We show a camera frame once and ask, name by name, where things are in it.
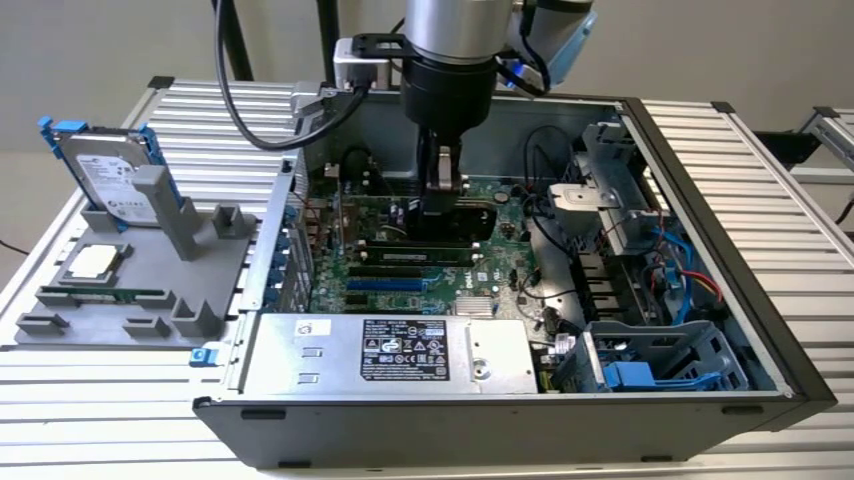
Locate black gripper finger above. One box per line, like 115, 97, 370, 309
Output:
417, 128, 469, 216

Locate green graphics card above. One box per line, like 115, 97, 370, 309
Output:
323, 163, 501, 247

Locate green RAM stick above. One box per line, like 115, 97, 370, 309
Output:
363, 244, 479, 265
39, 285, 166, 306

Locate green motherboard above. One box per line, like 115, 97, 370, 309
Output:
303, 169, 542, 316

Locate black expansion slot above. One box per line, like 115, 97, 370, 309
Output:
346, 266, 429, 281

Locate blue expansion slot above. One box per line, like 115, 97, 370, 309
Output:
345, 279, 429, 296

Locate silver finned heat sink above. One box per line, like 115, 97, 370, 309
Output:
453, 295, 499, 317

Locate black stand pole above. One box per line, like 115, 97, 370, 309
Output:
211, 0, 257, 81
318, 0, 343, 84

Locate silver power supply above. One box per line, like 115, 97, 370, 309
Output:
239, 313, 541, 396

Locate grey disk bay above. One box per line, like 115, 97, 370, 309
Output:
553, 319, 753, 394

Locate blue disk bay clip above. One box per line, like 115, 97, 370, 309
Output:
603, 362, 656, 391

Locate grey parts rack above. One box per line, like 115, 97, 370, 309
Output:
11, 166, 266, 351

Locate open black PC case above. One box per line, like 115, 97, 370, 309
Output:
191, 79, 840, 471

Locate hard disk in blue carrier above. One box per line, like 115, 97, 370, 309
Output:
36, 117, 182, 234

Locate silver CPU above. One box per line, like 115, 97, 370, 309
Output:
58, 245, 132, 286

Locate metal slat side table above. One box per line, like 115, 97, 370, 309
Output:
790, 105, 854, 186

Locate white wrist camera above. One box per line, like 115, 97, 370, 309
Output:
498, 55, 557, 96

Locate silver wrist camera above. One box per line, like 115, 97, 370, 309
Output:
331, 32, 410, 94

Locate black wire loop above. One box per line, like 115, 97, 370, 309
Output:
522, 124, 575, 191

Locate metal drive bracket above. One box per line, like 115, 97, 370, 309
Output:
546, 122, 669, 256

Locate black camera cable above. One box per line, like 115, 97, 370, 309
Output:
213, 0, 375, 152

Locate blue wire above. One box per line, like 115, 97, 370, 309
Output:
650, 227, 700, 326

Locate red wire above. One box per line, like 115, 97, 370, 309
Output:
690, 269, 726, 304

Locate black table bracket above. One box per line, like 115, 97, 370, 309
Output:
753, 129, 822, 166

